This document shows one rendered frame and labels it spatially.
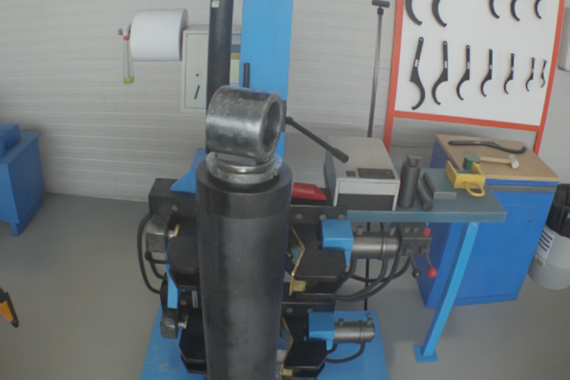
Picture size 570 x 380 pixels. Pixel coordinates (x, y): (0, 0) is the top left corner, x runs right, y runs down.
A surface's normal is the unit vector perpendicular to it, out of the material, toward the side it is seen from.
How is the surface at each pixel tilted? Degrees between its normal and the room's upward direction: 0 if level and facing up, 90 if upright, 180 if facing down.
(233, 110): 53
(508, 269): 90
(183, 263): 0
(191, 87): 90
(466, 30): 90
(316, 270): 0
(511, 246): 90
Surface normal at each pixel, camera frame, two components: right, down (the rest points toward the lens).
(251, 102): -0.15, -0.51
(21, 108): -0.01, 0.40
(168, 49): -0.04, 0.77
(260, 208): 0.40, 0.39
